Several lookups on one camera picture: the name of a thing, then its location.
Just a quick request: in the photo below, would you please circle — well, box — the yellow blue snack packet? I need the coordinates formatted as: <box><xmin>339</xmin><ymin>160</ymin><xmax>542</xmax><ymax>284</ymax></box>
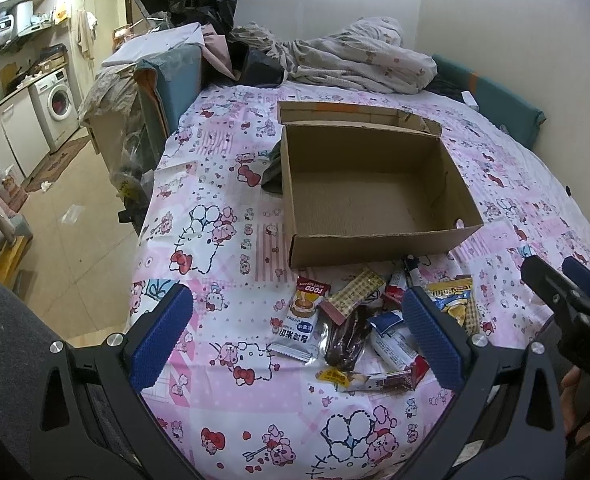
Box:
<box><xmin>426</xmin><ymin>275</ymin><xmax>480</xmax><ymax>336</ymax></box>

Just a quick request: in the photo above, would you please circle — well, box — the white blue snack bar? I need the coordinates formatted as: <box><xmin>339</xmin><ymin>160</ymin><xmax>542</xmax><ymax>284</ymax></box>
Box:
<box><xmin>368</xmin><ymin>310</ymin><xmax>421</xmax><ymax>370</ymax></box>

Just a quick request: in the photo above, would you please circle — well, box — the white red tube snack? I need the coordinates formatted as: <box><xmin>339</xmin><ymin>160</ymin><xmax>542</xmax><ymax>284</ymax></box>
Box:
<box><xmin>383</xmin><ymin>255</ymin><xmax>422</xmax><ymax>306</ymax></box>

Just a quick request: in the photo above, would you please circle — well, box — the dark brown snack packet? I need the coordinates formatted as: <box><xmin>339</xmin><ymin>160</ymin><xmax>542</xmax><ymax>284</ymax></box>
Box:
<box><xmin>324</xmin><ymin>306</ymin><xmax>372</xmax><ymax>372</ymax></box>

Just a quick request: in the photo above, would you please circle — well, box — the beige plaid wafer packet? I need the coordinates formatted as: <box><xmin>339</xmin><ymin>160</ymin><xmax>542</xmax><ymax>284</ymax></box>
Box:
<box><xmin>320</xmin><ymin>268</ymin><xmax>386</xmax><ymax>326</ymax></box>

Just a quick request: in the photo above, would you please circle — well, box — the white brown food packet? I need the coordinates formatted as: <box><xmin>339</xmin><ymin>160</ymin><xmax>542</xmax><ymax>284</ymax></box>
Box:
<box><xmin>269</xmin><ymin>276</ymin><xmax>331</xmax><ymax>363</ymax></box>

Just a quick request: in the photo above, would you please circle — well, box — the right hand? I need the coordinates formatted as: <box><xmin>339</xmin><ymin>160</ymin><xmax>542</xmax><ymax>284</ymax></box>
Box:
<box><xmin>560</xmin><ymin>366</ymin><xmax>590</xmax><ymax>443</ymax></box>

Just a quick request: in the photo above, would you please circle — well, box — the pink cartoon bed sheet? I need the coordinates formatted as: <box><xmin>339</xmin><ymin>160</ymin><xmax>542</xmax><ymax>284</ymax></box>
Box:
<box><xmin>127</xmin><ymin>81</ymin><xmax>590</xmax><ymax>480</ymax></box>

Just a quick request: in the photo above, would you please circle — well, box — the teal headboard cushion right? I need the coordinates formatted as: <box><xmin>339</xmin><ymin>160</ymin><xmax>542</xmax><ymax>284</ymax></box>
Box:
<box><xmin>426</xmin><ymin>54</ymin><xmax>546</xmax><ymax>148</ymax></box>

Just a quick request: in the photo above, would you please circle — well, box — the brown cardboard box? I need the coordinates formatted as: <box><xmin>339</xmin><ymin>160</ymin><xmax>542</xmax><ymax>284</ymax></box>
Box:
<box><xmin>278</xmin><ymin>101</ymin><xmax>484</xmax><ymax>270</ymax></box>

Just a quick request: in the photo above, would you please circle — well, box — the dark cloth beside box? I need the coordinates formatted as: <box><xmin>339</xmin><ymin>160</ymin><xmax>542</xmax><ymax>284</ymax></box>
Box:
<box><xmin>260</xmin><ymin>141</ymin><xmax>282</xmax><ymax>195</ymax></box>

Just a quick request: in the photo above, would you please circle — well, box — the white kitchen cabinet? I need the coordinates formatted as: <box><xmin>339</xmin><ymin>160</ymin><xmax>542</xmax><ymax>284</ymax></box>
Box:
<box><xmin>0</xmin><ymin>89</ymin><xmax>50</xmax><ymax>184</ymax></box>

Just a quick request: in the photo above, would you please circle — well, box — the white washing machine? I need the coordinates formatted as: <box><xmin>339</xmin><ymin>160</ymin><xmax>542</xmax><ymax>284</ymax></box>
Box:
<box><xmin>28</xmin><ymin>67</ymin><xmax>79</xmax><ymax>153</ymax></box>

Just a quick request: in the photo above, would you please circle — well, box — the teal cushion left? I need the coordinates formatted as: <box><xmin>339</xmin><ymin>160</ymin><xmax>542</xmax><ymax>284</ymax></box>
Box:
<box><xmin>134</xmin><ymin>44</ymin><xmax>202</xmax><ymax>138</ymax></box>

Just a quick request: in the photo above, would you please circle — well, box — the crumpled floral duvet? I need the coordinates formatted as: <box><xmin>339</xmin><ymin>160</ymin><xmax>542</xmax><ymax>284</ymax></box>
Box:
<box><xmin>232</xmin><ymin>16</ymin><xmax>438</xmax><ymax>94</ymax></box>

